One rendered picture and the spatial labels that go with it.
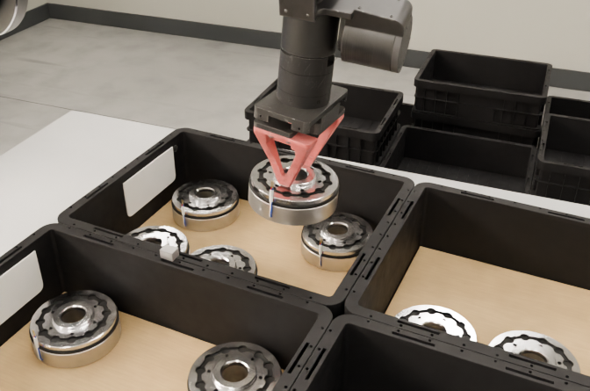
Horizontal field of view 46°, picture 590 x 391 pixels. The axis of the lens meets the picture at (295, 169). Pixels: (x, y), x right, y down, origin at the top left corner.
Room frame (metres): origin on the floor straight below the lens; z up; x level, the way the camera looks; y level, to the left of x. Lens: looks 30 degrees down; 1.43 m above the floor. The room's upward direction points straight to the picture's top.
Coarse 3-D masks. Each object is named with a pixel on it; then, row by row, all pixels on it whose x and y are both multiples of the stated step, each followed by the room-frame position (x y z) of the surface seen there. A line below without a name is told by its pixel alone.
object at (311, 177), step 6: (288, 168) 0.69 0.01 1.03; (306, 168) 0.69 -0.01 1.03; (306, 174) 0.68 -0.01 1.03; (312, 174) 0.68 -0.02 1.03; (276, 180) 0.67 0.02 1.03; (294, 180) 0.66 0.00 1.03; (300, 180) 0.66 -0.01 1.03; (306, 180) 0.66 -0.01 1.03; (312, 180) 0.66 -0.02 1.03; (294, 186) 0.65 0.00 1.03; (300, 186) 0.66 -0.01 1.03; (306, 186) 0.66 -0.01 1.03
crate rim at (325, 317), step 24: (24, 240) 0.69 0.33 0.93; (96, 240) 0.69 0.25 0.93; (0, 264) 0.64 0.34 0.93; (168, 264) 0.64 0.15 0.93; (192, 264) 0.64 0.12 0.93; (240, 288) 0.60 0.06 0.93; (264, 288) 0.60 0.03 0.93; (312, 312) 0.56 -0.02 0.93; (312, 336) 0.52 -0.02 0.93; (288, 384) 0.46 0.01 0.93
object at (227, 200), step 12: (204, 180) 0.95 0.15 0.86; (216, 180) 0.95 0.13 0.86; (180, 192) 0.91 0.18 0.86; (228, 192) 0.91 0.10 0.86; (180, 204) 0.88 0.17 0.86; (192, 204) 0.88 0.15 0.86; (204, 204) 0.88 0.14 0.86; (216, 204) 0.88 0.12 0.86; (228, 204) 0.88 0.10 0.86; (204, 216) 0.85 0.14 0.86
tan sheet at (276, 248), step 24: (168, 216) 0.89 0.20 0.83; (240, 216) 0.89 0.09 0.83; (192, 240) 0.83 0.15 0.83; (216, 240) 0.83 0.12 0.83; (240, 240) 0.83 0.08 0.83; (264, 240) 0.83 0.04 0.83; (288, 240) 0.83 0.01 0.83; (264, 264) 0.77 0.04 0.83; (288, 264) 0.77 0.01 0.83; (312, 264) 0.77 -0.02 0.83; (312, 288) 0.72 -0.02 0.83; (336, 288) 0.72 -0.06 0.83
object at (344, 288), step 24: (168, 144) 0.95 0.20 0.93; (240, 144) 0.94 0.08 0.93; (336, 168) 0.87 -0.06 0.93; (360, 168) 0.87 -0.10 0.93; (96, 192) 0.80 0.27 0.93; (408, 192) 0.80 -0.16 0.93; (72, 216) 0.75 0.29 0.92; (384, 216) 0.74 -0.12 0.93; (120, 240) 0.69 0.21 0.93; (216, 264) 0.64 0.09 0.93; (360, 264) 0.64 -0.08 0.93; (288, 288) 0.60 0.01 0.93; (336, 312) 0.57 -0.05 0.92
